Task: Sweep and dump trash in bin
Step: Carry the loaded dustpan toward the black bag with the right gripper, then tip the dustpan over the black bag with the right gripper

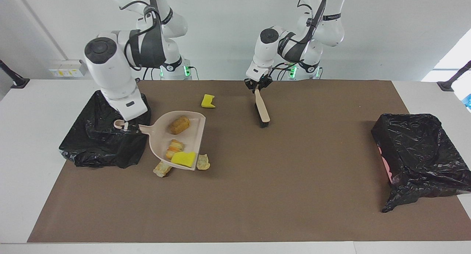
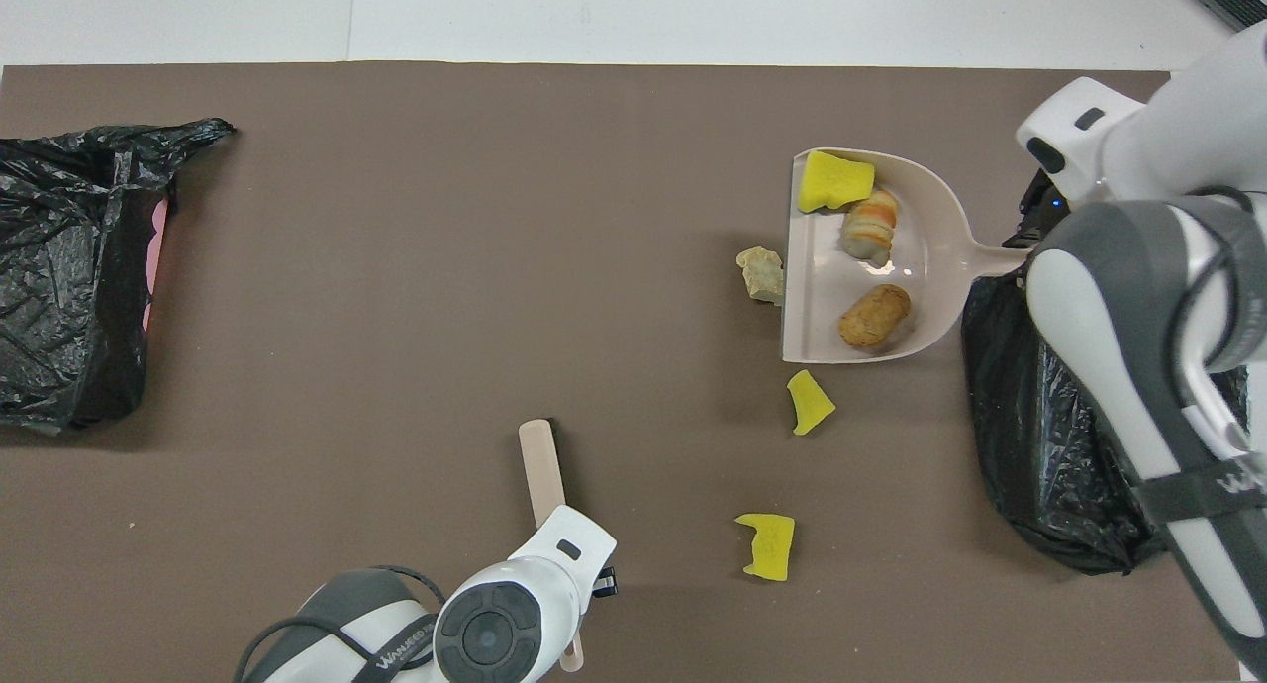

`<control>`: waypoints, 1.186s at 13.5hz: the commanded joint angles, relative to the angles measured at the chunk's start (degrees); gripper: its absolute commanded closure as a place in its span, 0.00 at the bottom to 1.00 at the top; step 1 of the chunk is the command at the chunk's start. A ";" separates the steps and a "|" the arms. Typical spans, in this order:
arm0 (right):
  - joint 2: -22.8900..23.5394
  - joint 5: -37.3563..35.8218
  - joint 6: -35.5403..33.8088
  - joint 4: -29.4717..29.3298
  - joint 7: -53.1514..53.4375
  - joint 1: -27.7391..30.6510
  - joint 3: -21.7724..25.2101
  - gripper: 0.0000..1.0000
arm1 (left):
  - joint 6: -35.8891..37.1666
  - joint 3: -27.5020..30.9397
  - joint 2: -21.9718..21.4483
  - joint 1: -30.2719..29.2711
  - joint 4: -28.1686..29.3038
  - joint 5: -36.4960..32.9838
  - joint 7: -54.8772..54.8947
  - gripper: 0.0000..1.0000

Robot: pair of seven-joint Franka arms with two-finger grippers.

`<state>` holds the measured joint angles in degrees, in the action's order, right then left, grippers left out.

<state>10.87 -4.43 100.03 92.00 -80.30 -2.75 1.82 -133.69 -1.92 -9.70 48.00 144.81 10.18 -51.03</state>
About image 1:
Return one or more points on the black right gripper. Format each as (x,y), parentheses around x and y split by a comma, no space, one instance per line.
(136,122)

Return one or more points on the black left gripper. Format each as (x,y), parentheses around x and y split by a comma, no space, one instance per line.
(259,83)

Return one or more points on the beige hand brush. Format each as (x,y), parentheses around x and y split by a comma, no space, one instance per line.
(262,112)

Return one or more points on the notched yellow sponge piece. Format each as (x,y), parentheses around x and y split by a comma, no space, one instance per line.
(208,101)

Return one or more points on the brown toy bread roll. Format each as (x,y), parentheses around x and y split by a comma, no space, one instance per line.
(179,124)

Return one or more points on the beige rough foam chunk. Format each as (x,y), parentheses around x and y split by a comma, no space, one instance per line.
(160,170)
(204,162)

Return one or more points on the yellow sponge block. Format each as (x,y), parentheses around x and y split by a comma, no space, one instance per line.
(184,159)

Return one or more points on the beige plastic dustpan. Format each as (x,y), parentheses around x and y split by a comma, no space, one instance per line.
(195,136)

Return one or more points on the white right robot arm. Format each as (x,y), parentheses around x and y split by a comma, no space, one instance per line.
(110,73)

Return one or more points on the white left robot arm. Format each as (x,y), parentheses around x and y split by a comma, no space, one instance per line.
(265,51)

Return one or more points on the black bag lined bin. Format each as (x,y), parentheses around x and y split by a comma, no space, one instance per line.
(95,147)

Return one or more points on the pink bin with black bag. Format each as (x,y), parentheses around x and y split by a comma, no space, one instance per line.
(423,154)

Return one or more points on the brown table mat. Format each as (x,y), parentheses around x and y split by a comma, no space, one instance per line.
(257,210)

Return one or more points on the black stand foot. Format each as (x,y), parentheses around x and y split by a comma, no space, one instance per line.
(450,84)
(14,81)

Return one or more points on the blue object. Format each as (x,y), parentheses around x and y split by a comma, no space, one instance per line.
(468,102)

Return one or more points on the white wall outlet box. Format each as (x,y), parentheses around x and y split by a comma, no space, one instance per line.
(68,68)

